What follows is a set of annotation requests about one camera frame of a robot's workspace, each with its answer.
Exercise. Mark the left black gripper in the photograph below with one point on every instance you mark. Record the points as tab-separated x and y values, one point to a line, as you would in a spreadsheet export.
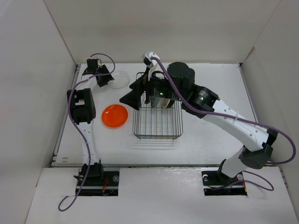
107	77

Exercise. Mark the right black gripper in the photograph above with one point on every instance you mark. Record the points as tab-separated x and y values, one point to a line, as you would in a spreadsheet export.
133	98

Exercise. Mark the clear glass plate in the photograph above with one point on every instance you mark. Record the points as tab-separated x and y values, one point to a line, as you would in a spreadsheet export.
120	80

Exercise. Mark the blue patterned ceramic plate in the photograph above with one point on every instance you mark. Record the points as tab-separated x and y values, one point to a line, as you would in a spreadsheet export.
154	102

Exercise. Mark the cream and black plate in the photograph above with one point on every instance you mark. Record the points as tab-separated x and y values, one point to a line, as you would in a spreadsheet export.
165	103

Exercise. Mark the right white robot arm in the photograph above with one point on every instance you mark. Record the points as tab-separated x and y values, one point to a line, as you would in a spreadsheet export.
177	83

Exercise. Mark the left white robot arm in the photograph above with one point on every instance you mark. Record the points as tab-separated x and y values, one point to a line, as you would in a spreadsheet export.
82	112

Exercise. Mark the orange plate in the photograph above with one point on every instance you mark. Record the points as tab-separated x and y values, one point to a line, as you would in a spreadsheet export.
114	116

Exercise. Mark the grey wire dish rack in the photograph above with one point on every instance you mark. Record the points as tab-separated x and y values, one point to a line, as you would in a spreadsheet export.
157	123

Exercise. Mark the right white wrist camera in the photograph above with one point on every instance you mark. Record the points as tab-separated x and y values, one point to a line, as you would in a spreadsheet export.
151	64

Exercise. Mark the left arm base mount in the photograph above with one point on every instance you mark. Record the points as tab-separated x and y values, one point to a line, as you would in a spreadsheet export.
108	186

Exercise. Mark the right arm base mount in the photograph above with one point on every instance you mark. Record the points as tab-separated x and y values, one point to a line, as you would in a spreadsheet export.
217	184

